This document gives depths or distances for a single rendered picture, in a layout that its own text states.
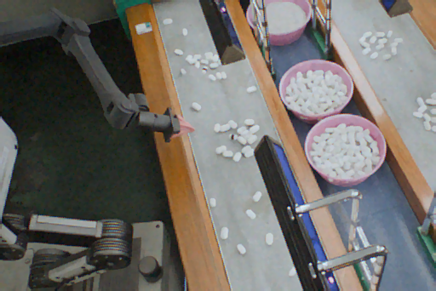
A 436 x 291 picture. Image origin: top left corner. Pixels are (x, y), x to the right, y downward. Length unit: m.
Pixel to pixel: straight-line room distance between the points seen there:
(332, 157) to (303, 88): 0.32
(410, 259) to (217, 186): 0.65
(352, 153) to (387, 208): 0.21
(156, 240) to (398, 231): 0.87
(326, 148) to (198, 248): 0.55
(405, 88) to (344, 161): 0.39
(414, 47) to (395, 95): 0.26
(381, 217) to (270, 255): 0.39
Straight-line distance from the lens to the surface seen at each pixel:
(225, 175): 1.75
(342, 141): 1.80
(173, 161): 1.79
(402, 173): 1.73
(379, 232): 1.71
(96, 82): 1.69
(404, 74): 2.01
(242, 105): 1.92
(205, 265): 1.59
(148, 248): 1.99
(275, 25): 2.21
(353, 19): 2.21
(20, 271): 2.15
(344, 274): 1.55
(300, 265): 1.22
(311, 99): 1.91
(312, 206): 1.23
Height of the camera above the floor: 2.21
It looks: 55 degrees down
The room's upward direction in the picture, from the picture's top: 10 degrees counter-clockwise
